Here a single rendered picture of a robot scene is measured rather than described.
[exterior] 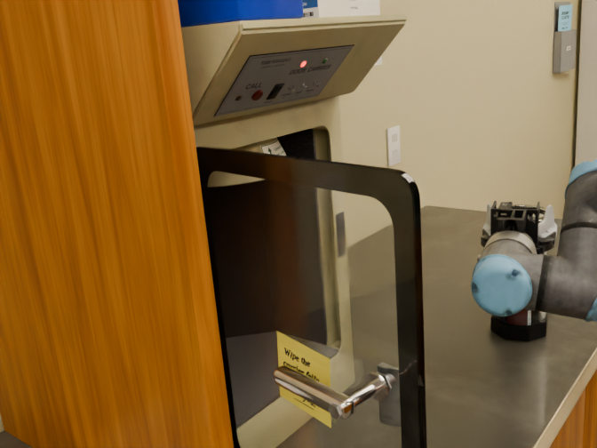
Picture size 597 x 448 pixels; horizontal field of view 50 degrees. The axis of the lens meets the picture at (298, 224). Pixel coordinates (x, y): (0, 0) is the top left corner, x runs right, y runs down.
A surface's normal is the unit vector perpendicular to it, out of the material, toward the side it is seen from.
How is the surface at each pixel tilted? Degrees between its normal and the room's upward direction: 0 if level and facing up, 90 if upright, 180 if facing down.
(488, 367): 0
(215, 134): 90
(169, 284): 90
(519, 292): 90
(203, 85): 90
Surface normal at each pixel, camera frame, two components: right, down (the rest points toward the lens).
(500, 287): -0.39, 0.29
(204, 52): -0.61, 0.27
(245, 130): 0.79, 0.11
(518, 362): -0.08, -0.96
